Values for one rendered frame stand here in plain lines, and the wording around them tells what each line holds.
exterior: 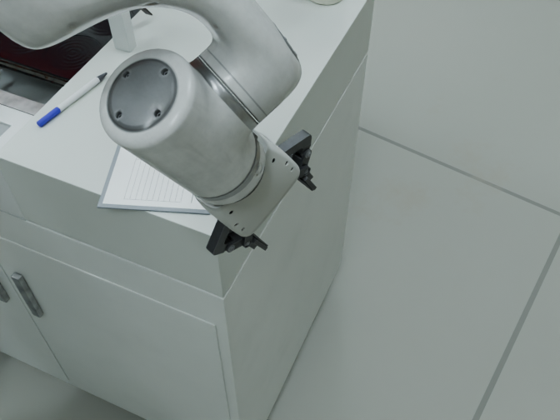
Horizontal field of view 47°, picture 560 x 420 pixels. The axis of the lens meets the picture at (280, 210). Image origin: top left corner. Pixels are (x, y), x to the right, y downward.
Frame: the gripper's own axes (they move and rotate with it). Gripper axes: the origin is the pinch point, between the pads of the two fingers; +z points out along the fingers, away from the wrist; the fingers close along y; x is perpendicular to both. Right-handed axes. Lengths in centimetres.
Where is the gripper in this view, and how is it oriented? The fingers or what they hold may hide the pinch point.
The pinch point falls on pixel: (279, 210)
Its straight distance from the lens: 77.2
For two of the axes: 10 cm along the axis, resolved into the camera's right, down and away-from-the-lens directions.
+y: -6.3, 7.8, -0.1
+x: 7.0, 5.7, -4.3
